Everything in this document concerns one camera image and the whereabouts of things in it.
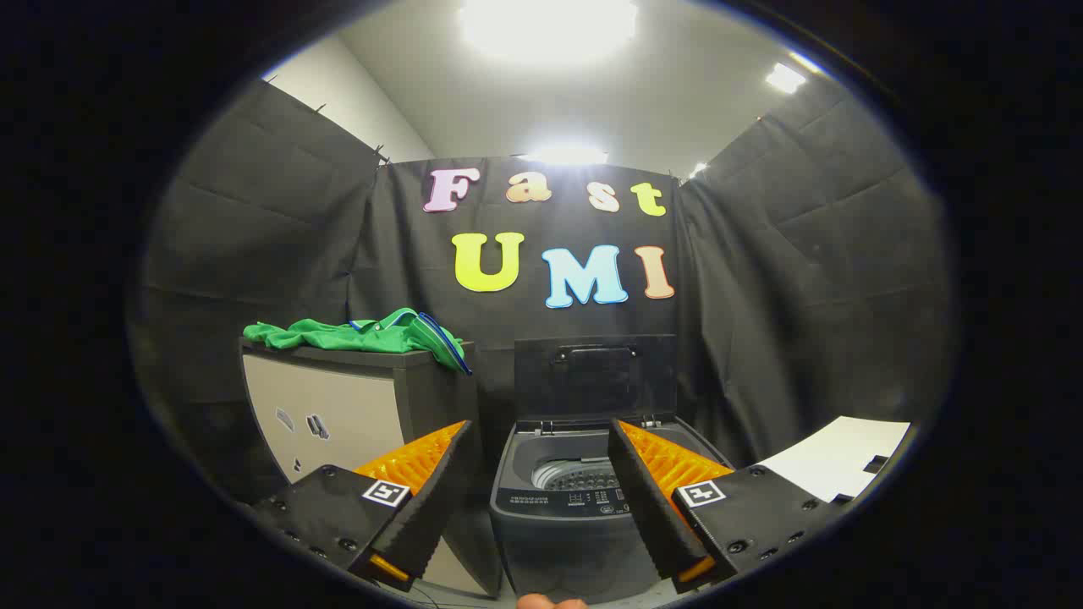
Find large ceiling light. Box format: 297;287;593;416
457;0;640;65

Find dark cabinet with beige door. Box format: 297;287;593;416
239;338;504;598

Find thin black cables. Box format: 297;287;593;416
372;579;445;608

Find black backdrop cloth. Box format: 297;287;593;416
127;76;957;525

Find dark grey washing machine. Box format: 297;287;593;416
489;414;737;606

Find ceiling light above backdrop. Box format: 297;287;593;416
516;144;610;167

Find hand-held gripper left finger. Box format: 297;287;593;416
252;420;475;593

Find green polo shirt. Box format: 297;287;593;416
243;308;473;376

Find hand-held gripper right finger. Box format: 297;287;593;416
607;418;851;595

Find white flat board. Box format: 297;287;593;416
756;415;913;504

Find small rectangular ceiling light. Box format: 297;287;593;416
766;63;809;94

